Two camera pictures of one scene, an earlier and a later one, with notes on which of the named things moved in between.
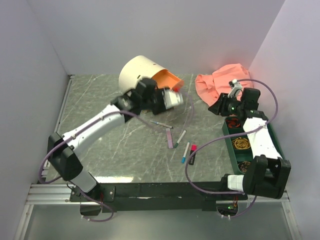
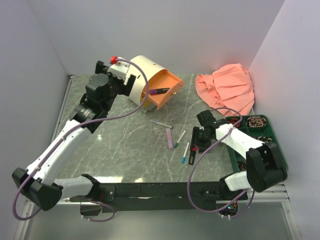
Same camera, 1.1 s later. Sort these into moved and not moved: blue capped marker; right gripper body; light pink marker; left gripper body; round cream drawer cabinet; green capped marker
Moved: left gripper body; right gripper body
Not moved: green capped marker; light pink marker; blue capped marker; round cream drawer cabinet
